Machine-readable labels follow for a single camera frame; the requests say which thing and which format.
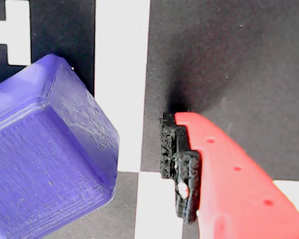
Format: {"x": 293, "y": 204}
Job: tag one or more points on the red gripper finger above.
{"x": 234, "y": 194}

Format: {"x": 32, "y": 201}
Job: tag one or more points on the blue cube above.
{"x": 52, "y": 149}

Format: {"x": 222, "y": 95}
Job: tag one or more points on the black white marker mat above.
{"x": 214, "y": 62}

